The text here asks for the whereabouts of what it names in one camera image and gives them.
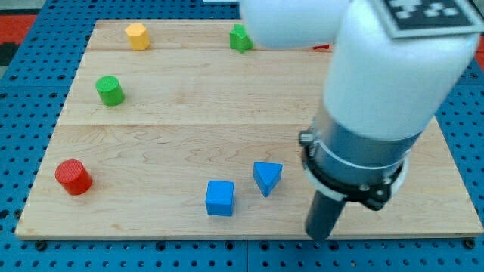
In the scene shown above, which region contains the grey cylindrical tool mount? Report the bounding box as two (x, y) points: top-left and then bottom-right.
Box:
(299, 104), (418, 211)

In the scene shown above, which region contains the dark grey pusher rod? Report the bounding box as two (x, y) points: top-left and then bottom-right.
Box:
(305, 191), (346, 240)

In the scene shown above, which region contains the blue triangle block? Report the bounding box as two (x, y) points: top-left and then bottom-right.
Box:
(253, 162), (283, 197)

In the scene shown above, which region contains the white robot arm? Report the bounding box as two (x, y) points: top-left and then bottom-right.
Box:
(240, 0), (483, 240)

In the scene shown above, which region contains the blue cube block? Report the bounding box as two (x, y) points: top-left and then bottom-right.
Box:
(205, 180), (235, 217)

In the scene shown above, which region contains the fiducial marker tag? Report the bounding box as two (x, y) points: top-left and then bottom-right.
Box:
(370, 0), (483, 39)

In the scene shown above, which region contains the wooden board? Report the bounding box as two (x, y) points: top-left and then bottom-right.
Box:
(14, 19), (484, 241)

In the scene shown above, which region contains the green star block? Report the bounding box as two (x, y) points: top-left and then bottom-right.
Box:
(229, 24), (254, 53)

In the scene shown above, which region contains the green cylinder block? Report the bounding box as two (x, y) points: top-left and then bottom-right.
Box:
(95, 76), (125, 107)

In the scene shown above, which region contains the yellow hexagon block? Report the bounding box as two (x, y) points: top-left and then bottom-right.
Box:
(125, 23), (150, 51)

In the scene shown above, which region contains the red cylinder block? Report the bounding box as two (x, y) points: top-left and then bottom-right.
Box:
(54, 159), (93, 196)

